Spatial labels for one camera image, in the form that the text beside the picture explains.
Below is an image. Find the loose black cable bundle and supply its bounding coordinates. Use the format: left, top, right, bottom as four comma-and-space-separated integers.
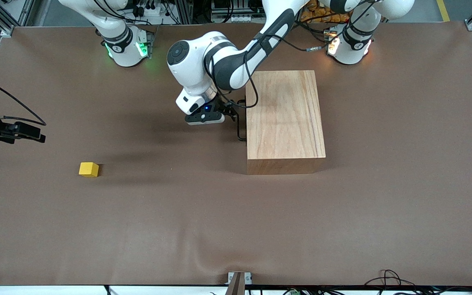
363, 269, 472, 295

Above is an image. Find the orange mesh bag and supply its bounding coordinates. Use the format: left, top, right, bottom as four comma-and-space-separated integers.
297, 0, 353, 24

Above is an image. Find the metal table clamp bracket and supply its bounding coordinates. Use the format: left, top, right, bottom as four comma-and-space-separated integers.
227, 271, 253, 295

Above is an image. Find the white power strip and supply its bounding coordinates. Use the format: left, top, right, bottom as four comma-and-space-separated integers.
132, 0, 169, 19

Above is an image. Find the black metal drawer handle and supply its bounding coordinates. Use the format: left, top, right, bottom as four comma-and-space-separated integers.
236, 98, 247, 143

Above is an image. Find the yellow cube block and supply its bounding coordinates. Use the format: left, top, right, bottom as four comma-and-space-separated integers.
79, 162, 100, 177

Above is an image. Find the wooden drawer cabinet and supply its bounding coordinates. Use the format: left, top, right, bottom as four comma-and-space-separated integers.
245, 70, 326, 175

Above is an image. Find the control box with connectors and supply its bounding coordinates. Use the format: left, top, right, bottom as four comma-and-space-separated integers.
211, 0, 261, 24

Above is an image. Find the brown table mat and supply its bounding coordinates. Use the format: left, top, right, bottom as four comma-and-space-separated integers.
0, 23, 472, 286

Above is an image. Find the yellow floor tape strip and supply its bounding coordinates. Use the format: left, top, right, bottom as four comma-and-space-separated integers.
437, 0, 452, 22

